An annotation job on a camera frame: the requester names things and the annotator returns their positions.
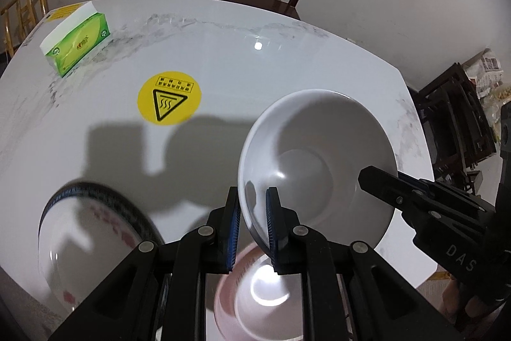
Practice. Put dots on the white bowl with pink print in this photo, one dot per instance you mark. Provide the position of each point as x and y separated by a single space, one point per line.
319 149

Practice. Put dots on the person's right hand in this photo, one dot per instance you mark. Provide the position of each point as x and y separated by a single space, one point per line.
477 307

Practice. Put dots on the rectangular yellow sticker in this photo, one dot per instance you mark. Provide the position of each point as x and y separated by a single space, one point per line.
64 11

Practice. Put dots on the dark wooden furniture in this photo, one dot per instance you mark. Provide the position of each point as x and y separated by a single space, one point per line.
455 125

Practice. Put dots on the light bamboo chair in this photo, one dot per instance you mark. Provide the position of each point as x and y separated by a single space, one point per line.
24 13

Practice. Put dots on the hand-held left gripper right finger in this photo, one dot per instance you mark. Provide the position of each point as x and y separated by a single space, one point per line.
273 225

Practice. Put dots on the blue floral plate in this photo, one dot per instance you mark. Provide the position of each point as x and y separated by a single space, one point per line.
131 213

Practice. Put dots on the green tissue pack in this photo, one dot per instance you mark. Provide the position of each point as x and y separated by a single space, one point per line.
78 43

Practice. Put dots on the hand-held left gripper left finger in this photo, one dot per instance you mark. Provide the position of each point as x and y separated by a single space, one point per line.
233 233

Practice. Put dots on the round yellow warning sticker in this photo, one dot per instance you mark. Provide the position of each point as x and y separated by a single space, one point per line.
169 99

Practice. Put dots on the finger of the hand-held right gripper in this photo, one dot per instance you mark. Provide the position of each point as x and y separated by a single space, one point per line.
451 195
383 185

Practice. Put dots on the pile of printed bags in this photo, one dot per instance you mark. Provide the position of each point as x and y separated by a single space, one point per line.
493 85

